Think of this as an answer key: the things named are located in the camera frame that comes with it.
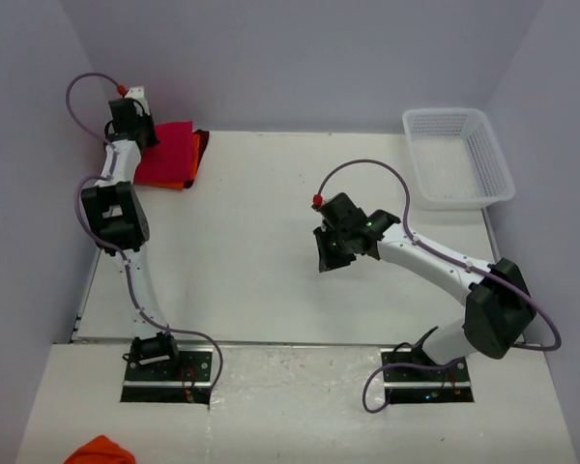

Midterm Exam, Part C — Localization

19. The folded orange t shirt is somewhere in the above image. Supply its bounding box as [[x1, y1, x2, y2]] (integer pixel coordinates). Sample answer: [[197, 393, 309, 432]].
[[133, 130, 210, 190]]

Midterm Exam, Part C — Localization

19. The orange cloth at bottom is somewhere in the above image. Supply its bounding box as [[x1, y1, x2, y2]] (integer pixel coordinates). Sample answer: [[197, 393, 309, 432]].
[[64, 435, 136, 464]]

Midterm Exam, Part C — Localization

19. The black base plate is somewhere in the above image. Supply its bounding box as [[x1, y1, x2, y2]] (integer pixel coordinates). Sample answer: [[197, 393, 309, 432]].
[[383, 358, 475, 405], [120, 348, 214, 405]]

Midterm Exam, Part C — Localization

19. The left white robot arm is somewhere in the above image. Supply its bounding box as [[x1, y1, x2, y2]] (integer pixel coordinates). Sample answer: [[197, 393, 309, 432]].
[[76, 87, 182, 380]]

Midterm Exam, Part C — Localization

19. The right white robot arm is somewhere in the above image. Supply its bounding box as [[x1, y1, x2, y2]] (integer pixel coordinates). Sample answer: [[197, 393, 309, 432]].
[[312, 193, 536, 380]]

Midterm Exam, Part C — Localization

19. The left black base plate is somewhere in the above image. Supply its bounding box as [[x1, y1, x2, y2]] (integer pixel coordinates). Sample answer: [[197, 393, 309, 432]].
[[120, 348, 214, 405]]

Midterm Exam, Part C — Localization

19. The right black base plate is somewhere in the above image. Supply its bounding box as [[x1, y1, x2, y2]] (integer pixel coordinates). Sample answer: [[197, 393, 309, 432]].
[[383, 358, 475, 405]]

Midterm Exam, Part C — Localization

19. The white plastic basket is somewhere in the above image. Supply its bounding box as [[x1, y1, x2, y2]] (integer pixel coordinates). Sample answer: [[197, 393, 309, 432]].
[[402, 107, 515, 210]]

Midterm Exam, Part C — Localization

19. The pink t shirt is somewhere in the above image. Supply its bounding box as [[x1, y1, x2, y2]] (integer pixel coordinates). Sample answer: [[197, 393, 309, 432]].
[[134, 121, 194, 185]]

